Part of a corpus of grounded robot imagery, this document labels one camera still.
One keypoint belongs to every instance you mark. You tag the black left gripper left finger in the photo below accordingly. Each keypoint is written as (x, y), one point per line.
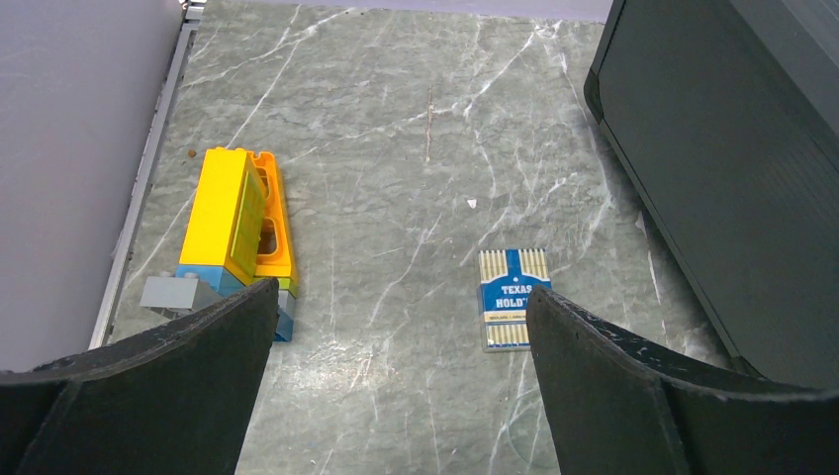
(175, 399)

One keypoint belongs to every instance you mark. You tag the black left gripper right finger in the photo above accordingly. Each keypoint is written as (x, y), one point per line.
(618, 403)

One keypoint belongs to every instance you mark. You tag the blue texas holdem card deck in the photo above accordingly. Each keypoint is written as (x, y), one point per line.
(506, 279)

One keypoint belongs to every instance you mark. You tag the yellow orange duplo brick tower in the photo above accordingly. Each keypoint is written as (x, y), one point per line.
(238, 233)

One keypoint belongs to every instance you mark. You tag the black poker chip case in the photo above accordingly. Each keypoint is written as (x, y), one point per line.
(724, 114)

